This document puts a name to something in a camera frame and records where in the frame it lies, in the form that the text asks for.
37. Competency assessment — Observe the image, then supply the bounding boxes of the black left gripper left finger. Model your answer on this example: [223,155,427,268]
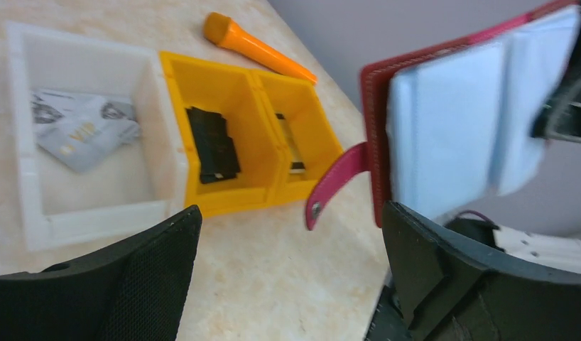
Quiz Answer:
[0,205,202,340]

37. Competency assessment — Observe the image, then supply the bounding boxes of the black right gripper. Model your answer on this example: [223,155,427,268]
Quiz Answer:
[531,2,581,144]

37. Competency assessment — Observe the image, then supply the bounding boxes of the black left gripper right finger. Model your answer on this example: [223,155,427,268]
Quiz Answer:
[382,202,581,340]

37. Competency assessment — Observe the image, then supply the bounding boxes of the red card holder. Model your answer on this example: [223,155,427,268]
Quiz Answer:
[304,1,581,229]

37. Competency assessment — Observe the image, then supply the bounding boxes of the black cards in yellow bin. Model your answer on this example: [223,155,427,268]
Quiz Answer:
[186,107,241,184]

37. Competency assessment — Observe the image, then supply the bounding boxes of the silver card in white bin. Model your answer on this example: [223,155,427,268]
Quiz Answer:
[31,89,141,173]

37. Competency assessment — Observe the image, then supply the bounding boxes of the clear card in yellow bin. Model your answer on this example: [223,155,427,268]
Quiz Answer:
[276,113,305,174]

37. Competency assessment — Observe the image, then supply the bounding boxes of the white plastic bin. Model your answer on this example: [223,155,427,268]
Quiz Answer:
[6,22,189,251]

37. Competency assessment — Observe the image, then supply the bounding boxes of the yellow plastic double bin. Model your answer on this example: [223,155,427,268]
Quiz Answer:
[160,51,342,217]

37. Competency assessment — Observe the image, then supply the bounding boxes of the orange plastic cylinder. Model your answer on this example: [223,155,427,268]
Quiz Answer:
[202,12,317,85]

